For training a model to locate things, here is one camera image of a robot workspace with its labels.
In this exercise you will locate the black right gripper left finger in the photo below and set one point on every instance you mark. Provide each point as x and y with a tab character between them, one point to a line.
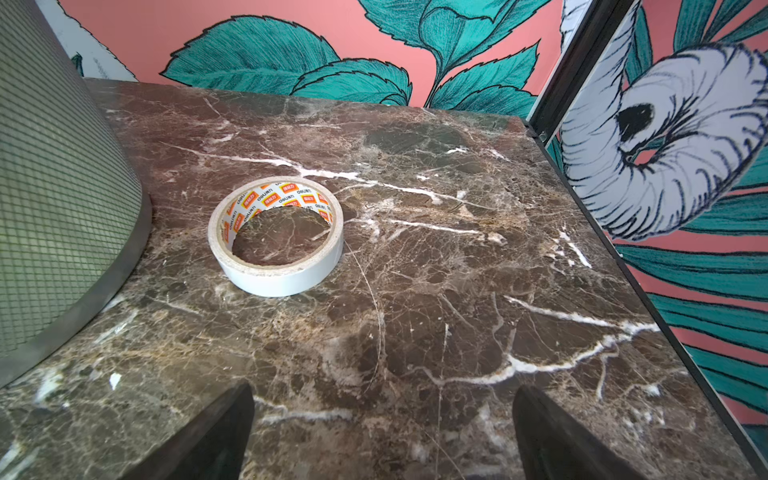
211	446

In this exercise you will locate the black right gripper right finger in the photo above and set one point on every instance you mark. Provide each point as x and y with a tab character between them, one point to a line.
554	445

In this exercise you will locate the green mesh trash bin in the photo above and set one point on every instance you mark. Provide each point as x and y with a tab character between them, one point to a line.
75	217

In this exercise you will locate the white tape roll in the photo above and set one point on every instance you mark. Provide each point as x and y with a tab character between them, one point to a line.
249	200

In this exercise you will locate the black enclosure frame post right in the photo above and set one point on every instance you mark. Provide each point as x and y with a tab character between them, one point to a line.
586	28

